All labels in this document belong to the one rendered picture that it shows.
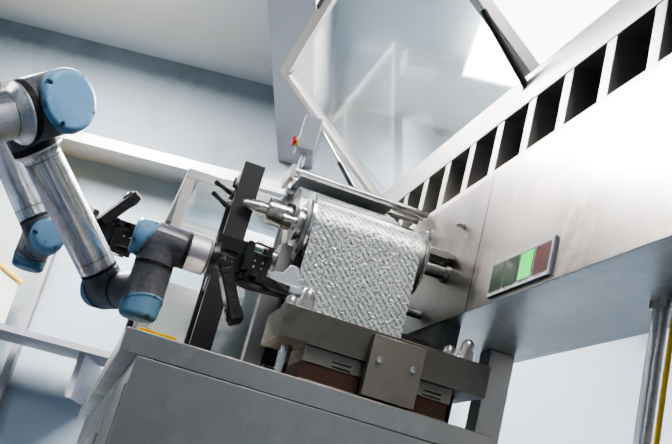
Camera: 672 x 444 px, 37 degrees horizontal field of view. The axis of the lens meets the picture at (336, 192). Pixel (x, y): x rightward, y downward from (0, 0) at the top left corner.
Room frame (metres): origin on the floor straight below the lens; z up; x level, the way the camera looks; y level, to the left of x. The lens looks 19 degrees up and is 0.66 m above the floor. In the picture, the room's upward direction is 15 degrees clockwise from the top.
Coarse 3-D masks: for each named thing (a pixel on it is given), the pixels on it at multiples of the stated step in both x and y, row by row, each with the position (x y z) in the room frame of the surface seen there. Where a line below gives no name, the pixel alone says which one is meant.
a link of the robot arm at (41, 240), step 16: (0, 80) 2.08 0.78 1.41; (0, 144) 2.08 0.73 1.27; (0, 160) 2.10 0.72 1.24; (0, 176) 2.12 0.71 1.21; (16, 176) 2.10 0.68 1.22; (16, 192) 2.12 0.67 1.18; (32, 192) 2.12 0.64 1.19; (16, 208) 2.13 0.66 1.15; (32, 208) 2.12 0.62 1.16; (32, 224) 2.13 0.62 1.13; (48, 224) 2.12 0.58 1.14; (32, 240) 2.13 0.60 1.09; (48, 240) 2.13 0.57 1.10; (32, 256) 2.23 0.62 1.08; (48, 256) 2.24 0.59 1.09
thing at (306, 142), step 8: (304, 120) 2.52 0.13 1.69; (312, 120) 2.52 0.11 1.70; (320, 120) 2.52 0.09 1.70; (304, 128) 2.52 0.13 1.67; (312, 128) 2.52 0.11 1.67; (320, 128) 2.52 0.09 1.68; (304, 136) 2.52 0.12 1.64; (312, 136) 2.52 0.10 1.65; (296, 144) 2.55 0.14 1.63; (304, 144) 2.52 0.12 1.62; (312, 144) 2.52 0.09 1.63; (296, 152) 2.56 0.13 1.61; (304, 152) 2.55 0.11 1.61; (312, 152) 2.53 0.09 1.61
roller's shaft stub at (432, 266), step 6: (432, 264) 2.05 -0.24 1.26; (438, 264) 2.05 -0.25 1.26; (444, 264) 2.07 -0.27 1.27; (450, 264) 2.06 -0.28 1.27; (426, 270) 2.05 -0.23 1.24; (432, 270) 2.05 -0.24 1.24; (438, 270) 2.05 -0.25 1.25; (444, 270) 2.05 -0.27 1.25; (450, 270) 2.05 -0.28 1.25; (432, 276) 2.06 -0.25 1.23; (438, 276) 2.06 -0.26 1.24; (444, 276) 2.05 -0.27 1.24; (444, 282) 2.07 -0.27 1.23
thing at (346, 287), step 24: (312, 264) 1.95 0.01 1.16; (336, 264) 1.96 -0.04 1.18; (360, 264) 1.97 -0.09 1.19; (312, 288) 1.95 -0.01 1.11; (336, 288) 1.96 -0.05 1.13; (360, 288) 1.97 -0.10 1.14; (384, 288) 1.98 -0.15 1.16; (408, 288) 1.99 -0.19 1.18; (336, 312) 1.97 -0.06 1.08; (360, 312) 1.97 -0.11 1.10; (384, 312) 1.98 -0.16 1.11
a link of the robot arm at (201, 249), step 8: (192, 240) 1.93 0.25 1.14; (200, 240) 1.88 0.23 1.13; (208, 240) 1.89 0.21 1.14; (192, 248) 1.87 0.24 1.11; (200, 248) 1.87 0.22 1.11; (208, 248) 1.88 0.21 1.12; (192, 256) 1.88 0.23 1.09; (200, 256) 1.88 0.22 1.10; (208, 256) 1.88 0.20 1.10; (184, 264) 1.89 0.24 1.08; (192, 264) 1.89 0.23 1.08; (200, 264) 1.89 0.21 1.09; (192, 272) 1.92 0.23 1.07; (200, 272) 1.90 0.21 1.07
